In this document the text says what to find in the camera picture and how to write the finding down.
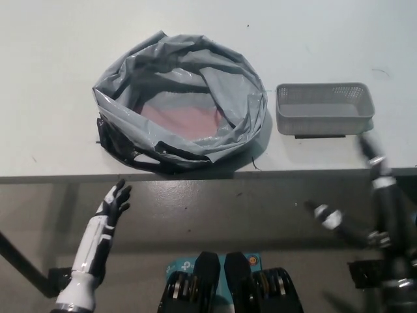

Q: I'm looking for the robot right black white hand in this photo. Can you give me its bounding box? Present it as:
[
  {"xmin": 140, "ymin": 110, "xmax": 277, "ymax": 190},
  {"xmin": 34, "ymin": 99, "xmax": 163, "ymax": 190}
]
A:
[{"xmin": 304, "ymin": 134, "xmax": 417, "ymax": 259}]

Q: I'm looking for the teal TP-Link box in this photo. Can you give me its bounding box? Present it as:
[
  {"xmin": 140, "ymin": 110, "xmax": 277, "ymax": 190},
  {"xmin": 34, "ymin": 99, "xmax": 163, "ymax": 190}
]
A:
[{"xmin": 164, "ymin": 251, "xmax": 261, "ymax": 301}]

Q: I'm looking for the black tape patch on table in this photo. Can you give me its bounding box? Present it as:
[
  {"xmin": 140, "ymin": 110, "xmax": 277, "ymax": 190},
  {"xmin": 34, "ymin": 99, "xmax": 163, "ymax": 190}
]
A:
[{"xmin": 293, "ymin": 132, "xmax": 347, "ymax": 140}]

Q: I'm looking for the grey black plastic bag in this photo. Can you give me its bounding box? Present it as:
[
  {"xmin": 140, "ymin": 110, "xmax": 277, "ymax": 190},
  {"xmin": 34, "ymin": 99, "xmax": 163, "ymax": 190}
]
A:
[{"xmin": 92, "ymin": 30, "xmax": 268, "ymax": 175}]

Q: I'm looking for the black metal table leg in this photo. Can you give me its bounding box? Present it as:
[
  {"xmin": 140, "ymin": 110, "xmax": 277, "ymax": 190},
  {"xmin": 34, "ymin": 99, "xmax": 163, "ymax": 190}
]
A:
[{"xmin": 0, "ymin": 230, "xmax": 55, "ymax": 298}]

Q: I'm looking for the robot left black torso block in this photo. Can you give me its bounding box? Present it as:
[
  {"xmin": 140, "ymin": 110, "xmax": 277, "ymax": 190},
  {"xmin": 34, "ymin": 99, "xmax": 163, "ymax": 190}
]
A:
[{"xmin": 158, "ymin": 250, "xmax": 220, "ymax": 313}]

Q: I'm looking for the pink flat sheet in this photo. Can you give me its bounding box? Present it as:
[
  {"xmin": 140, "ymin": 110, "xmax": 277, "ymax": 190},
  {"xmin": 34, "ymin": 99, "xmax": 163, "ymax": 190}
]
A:
[{"xmin": 139, "ymin": 100, "xmax": 224, "ymax": 140}]

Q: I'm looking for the small grey rectangular basket container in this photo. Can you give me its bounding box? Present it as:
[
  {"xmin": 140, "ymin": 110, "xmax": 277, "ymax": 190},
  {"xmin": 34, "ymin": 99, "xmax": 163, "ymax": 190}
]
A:
[{"xmin": 275, "ymin": 82, "xmax": 376, "ymax": 136}]

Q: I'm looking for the robot left white black hand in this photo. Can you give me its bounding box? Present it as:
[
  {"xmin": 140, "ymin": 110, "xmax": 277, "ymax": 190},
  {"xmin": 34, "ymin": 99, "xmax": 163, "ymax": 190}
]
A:
[{"xmin": 70, "ymin": 178, "xmax": 133, "ymax": 281}]

